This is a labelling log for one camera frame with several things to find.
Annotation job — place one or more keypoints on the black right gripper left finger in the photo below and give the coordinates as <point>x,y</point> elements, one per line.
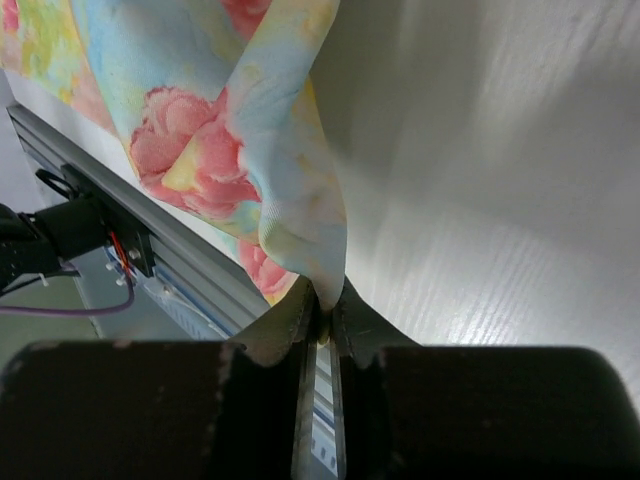
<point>233,409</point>

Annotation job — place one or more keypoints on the aluminium mounting rail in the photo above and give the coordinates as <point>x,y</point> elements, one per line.
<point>201,295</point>

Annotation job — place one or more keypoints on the floral pastel skirt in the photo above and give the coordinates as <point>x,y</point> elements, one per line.
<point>213,104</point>

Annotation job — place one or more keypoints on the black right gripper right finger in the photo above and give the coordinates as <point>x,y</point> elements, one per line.
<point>407,411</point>

